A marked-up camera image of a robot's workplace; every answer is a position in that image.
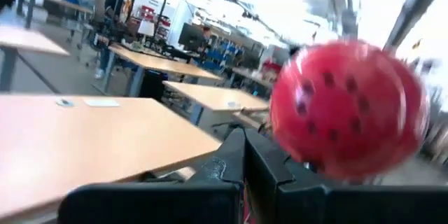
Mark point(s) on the red desk lamp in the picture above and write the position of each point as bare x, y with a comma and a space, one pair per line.
350, 112

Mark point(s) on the person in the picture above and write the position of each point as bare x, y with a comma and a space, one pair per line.
120, 3

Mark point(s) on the silver desk grommet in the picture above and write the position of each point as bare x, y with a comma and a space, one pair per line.
65, 103

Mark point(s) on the grey metal pole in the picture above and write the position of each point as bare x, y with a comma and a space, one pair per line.
413, 7

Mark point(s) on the large wooden desk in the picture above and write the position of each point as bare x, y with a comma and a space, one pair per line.
87, 140

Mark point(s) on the white rectangular plate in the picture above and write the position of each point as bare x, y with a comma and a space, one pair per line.
101, 102

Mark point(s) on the computer monitor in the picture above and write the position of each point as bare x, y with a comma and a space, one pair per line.
190, 36

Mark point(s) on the background wooden table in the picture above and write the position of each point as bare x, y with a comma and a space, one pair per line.
24, 40
157, 63
217, 98

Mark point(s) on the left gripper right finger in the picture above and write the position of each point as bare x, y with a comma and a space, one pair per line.
350, 206

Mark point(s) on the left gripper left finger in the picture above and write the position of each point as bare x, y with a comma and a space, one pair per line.
157, 203

